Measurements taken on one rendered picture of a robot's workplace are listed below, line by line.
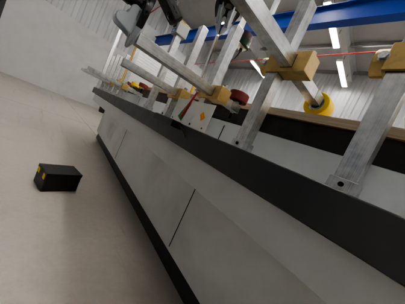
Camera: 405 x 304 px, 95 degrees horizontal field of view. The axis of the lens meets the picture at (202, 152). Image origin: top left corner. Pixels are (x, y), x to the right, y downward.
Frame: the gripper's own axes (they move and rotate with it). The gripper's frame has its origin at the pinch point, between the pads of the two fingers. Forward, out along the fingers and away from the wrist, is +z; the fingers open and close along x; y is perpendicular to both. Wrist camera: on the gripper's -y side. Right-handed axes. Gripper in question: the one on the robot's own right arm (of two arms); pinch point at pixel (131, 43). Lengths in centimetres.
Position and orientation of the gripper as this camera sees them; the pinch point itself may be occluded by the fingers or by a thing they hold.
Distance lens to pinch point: 57.5
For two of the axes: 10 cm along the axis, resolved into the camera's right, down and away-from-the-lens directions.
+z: -4.1, 9.1, 0.7
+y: -7.1, -2.7, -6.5
